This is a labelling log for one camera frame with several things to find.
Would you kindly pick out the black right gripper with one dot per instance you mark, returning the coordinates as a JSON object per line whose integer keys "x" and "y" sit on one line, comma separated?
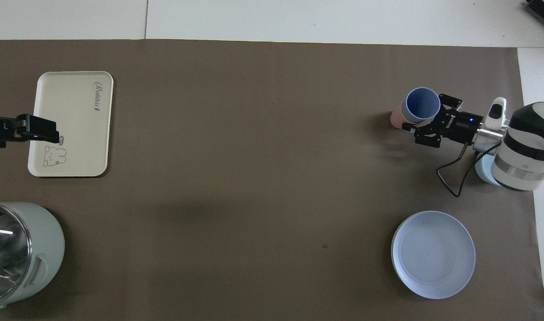
{"x": 459, "y": 127}

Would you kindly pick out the blue ribbed cup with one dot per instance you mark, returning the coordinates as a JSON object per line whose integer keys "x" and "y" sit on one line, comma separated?
{"x": 421, "y": 104}

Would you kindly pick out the pink cup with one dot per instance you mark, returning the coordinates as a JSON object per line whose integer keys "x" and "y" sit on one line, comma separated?
{"x": 396, "y": 118}

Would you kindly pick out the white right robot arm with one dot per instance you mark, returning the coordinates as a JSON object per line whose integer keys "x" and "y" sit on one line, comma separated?
{"x": 528, "y": 147}

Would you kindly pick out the cream rabbit print tray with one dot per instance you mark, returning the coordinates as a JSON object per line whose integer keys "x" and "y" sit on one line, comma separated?
{"x": 71, "y": 120}

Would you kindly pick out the light blue bowl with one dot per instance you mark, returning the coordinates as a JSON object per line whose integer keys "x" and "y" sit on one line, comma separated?
{"x": 484, "y": 171}

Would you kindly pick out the pale blue plate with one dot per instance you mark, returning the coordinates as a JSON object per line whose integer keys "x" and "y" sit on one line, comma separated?
{"x": 433, "y": 254}

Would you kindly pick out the dark ribbed metal device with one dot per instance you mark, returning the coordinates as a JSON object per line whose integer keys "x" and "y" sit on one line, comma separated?
{"x": 543, "y": 10}

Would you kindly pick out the brown paper table mat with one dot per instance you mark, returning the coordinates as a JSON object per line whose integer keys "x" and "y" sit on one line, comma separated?
{"x": 263, "y": 178}

